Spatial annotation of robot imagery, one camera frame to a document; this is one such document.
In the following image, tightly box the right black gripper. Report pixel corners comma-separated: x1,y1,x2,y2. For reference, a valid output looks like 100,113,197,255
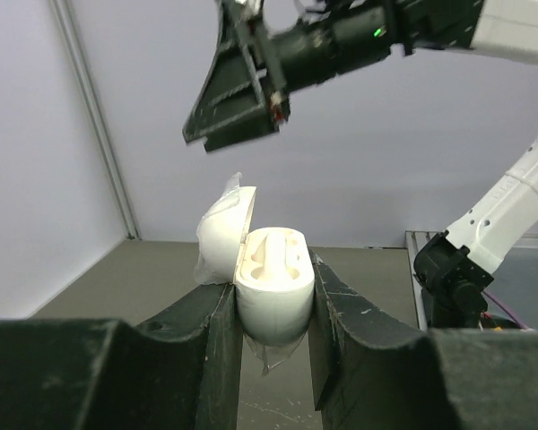
183,1,291,153

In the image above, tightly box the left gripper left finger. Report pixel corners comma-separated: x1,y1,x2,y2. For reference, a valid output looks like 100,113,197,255
0,284,243,429

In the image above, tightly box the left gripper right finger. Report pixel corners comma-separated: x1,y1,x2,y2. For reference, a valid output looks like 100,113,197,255
308,254,538,429

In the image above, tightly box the white oval case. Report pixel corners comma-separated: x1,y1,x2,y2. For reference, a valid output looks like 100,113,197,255
193,171,316,377

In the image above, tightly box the white earbud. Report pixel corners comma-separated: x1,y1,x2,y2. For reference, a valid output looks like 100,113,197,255
251,229,299,282

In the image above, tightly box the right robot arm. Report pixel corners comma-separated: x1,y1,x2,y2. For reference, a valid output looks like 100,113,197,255
182,1,538,328

